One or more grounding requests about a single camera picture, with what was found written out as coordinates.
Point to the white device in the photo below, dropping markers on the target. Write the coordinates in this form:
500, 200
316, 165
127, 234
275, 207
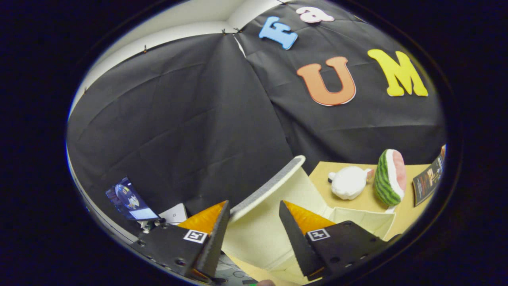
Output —
174, 214

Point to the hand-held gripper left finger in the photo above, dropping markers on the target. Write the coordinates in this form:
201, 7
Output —
214, 250

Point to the dark cover book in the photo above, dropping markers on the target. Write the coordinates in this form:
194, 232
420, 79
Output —
428, 182

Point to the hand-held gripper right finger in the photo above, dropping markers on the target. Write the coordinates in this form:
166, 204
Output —
295, 242

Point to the cream fabric storage box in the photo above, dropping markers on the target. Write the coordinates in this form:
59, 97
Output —
262, 230

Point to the white plush toy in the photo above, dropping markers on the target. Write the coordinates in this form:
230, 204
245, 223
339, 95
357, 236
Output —
349, 182

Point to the lit tablet screen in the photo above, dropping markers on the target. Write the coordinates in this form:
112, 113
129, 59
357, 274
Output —
129, 200

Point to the watermelon slice plush toy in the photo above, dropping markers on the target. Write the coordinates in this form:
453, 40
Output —
387, 178

